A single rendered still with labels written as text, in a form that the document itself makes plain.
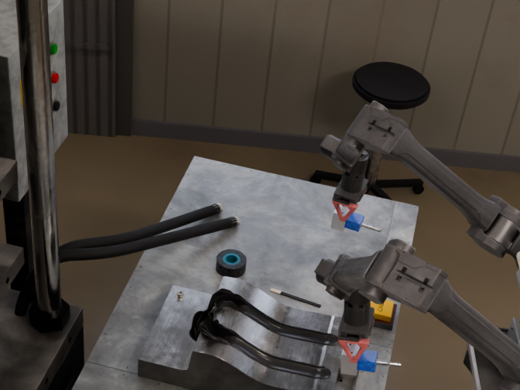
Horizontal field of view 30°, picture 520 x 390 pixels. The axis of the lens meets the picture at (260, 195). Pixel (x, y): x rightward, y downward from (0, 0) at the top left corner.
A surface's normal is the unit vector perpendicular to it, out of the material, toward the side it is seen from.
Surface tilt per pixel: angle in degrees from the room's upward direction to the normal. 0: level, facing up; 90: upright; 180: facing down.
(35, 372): 0
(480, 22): 90
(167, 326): 0
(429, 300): 64
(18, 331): 0
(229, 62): 90
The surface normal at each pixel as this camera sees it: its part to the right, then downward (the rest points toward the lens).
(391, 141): 0.37, 0.17
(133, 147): 0.09, -0.78
